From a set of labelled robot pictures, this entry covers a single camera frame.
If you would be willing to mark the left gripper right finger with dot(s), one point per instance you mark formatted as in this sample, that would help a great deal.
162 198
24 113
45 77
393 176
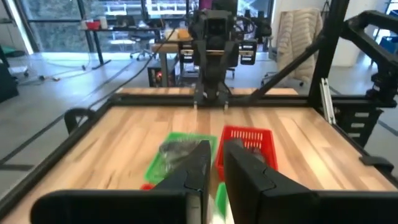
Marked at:
248 186

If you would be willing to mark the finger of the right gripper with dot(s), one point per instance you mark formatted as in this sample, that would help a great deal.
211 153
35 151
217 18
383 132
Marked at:
229 71
201 71

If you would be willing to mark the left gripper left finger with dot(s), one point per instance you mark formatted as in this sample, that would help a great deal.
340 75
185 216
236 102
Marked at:
192 174

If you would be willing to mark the black mesh pad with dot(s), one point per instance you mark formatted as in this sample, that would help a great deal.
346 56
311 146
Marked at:
174 152

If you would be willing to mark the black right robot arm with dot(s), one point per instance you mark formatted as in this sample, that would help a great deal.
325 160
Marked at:
214 74

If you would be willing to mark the green slotted plastic basket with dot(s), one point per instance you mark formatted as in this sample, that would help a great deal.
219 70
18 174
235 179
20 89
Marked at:
221 199
152 175

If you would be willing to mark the red slotted plastic basket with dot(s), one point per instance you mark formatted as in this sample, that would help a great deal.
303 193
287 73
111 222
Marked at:
147 186
270 155

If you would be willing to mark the wooden background workbench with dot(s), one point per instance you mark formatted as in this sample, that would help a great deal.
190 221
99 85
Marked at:
169 47

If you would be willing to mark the black computer tower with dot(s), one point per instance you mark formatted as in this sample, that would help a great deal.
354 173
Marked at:
158 74

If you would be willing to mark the beige quilted coat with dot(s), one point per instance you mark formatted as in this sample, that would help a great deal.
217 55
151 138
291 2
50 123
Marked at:
298 40

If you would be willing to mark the black background desk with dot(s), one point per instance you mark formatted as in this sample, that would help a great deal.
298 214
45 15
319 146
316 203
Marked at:
99 40

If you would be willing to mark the red box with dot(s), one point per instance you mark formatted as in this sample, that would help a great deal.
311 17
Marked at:
93 25

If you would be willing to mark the blue bin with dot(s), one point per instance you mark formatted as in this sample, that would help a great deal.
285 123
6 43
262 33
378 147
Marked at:
390 45

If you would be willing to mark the black floor-standing object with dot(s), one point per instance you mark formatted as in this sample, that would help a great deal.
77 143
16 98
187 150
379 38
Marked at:
7 81

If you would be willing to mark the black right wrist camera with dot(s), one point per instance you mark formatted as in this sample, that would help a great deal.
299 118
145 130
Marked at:
217 26

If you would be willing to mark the black aluminium rig frame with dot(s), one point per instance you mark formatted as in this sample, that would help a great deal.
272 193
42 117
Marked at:
155 99

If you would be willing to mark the silver aluminium bracket strip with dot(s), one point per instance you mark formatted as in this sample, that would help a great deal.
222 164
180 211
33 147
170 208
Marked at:
328 102

